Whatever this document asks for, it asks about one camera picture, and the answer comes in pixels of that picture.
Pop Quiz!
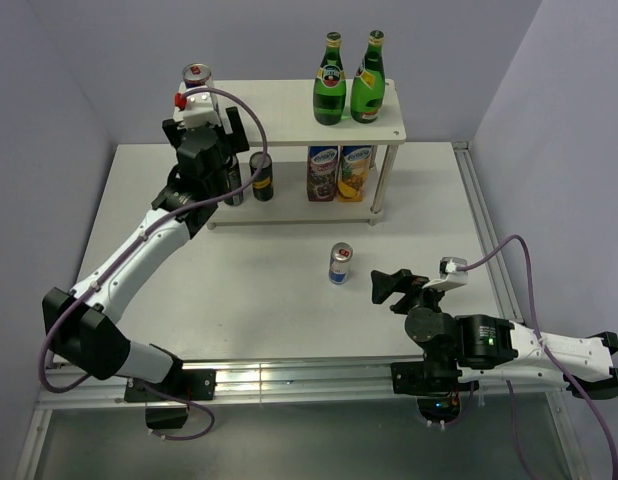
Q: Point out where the black can front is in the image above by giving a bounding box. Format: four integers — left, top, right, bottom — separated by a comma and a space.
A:
225, 155, 244, 206

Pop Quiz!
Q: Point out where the black can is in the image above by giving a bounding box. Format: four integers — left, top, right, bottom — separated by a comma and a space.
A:
249, 151, 274, 202
225, 155, 244, 206

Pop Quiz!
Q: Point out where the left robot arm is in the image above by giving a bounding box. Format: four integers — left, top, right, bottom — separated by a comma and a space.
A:
41, 107, 249, 399

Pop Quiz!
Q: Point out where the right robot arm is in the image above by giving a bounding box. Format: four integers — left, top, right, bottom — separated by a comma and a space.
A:
371, 269, 618, 400

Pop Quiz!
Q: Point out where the white two-tier shelf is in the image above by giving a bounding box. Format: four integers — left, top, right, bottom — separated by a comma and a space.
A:
207, 79, 406, 229

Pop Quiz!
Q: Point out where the green glass bottle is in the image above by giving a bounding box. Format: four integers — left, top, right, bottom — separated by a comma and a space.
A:
313, 31, 347, 126
350, 30, 385, 124

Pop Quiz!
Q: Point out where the aluminium front rail frame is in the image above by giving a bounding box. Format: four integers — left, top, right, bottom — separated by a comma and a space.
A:
33, 349, 563, 409

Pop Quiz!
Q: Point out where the blue silver can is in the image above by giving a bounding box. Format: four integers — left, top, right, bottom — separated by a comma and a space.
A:
328, 242, 353, 284
178, 63, 219, 112

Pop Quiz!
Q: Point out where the yellow pineapple juice carton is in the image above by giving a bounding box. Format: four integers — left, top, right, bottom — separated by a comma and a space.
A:
336, 146, 373, 202

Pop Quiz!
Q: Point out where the purple grape juice carton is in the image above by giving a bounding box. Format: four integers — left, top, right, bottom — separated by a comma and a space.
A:
307, 146, 339, 202

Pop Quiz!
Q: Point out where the aluminium right side rail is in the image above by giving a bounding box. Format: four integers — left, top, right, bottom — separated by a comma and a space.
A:
451, 140, 590, 480

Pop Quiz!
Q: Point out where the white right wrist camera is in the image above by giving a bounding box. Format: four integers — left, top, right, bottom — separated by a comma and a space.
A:
424, 257, 468, 292

